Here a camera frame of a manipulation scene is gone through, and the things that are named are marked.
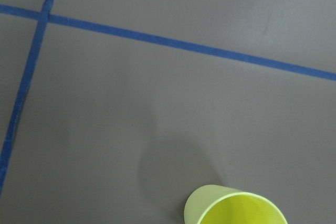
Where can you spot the yellow paper cup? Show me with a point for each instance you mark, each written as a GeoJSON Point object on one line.
{"type": "Point", "coordinates": [219, 204]}

